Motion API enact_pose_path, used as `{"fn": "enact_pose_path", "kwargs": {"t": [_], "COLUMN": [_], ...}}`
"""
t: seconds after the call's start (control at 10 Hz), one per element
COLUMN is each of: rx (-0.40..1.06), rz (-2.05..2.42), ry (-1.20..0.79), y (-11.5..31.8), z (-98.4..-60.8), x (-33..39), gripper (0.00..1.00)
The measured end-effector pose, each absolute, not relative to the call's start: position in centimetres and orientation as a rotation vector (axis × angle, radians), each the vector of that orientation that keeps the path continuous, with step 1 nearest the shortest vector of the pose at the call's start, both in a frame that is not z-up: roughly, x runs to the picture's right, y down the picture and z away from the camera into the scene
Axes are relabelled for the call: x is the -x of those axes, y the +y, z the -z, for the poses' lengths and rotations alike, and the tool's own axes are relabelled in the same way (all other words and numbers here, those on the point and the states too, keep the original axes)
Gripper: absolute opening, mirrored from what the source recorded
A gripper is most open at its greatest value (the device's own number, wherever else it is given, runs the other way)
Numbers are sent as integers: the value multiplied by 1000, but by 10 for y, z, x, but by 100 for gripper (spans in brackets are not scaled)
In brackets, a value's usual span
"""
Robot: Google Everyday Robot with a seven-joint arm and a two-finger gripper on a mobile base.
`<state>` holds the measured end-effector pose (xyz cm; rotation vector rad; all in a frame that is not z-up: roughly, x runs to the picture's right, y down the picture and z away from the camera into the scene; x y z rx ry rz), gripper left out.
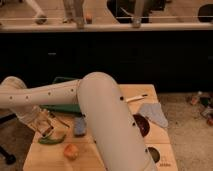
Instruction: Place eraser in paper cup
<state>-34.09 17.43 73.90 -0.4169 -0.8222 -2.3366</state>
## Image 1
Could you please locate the grey blue cloth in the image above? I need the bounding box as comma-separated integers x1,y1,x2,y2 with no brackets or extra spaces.
138,103,168,128

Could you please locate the clutter pile on floor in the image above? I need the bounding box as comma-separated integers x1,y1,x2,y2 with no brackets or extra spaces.
190,91,213,126

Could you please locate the orange toy fruit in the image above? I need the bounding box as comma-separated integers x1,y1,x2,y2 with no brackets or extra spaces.
64,144,79,160

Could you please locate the white toothbrush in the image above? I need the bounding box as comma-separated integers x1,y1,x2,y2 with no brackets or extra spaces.
126,94,148,103

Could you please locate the black stand base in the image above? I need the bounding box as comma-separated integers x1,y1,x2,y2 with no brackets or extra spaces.
0,114,16,165

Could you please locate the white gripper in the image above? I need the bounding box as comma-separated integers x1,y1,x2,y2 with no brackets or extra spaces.
14,106,70,137

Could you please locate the green tray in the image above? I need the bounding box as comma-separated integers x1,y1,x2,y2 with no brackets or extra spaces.
43,76,81,115

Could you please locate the dark red bowl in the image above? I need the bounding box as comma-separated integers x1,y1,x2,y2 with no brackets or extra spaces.
133,114,150,137

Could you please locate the black barrier panel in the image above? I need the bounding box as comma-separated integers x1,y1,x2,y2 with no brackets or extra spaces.
0,31,213,92

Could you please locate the green chili pepper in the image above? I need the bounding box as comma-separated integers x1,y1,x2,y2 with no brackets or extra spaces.
38,134,66,145

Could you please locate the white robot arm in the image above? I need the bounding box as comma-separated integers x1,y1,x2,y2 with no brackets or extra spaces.
0,72,157,171

